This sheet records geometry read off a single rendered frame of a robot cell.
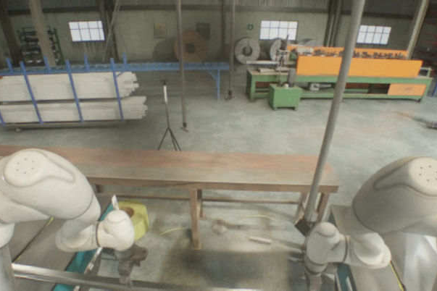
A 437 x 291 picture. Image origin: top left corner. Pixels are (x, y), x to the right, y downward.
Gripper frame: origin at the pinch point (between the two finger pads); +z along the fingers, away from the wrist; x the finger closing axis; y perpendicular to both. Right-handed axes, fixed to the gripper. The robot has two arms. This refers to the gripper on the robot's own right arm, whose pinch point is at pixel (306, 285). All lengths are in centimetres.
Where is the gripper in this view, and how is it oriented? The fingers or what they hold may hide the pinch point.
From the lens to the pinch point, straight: 126.4
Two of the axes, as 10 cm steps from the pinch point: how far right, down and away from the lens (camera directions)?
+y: -10.0, -0.4, 0.6
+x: -0.7, 4.8, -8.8
